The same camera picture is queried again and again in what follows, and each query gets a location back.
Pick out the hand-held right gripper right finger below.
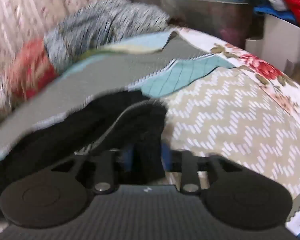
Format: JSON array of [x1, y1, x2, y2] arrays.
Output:
[[162, 142, 247, 195]]

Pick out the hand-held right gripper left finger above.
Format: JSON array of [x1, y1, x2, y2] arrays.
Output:
[[49, 144, 135, 195]]

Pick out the black pants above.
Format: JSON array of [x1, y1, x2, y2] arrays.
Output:
[[0, 90, 168, 205]]

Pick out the patchwork bedspread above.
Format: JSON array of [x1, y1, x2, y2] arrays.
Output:
[[0, 27, 300, 235]]

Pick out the red floral pillow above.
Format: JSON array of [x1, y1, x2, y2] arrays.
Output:
[[9, 39, 59, 102]]

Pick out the grey white patterned blanket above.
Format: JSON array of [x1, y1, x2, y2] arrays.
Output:
[[44, 0, 170, 67]]

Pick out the storage bin with teal lid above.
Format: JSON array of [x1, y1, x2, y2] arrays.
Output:
[[169, 0, 252, 47]]

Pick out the white box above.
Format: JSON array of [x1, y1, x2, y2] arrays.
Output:
[[244, 12, 300, 80]]

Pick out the blue cloth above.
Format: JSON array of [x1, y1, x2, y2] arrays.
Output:
[[253, 4, 297, 22]]

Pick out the beige patterned curtain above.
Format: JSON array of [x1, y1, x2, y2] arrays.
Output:
[[0, 0, 127, 85]]

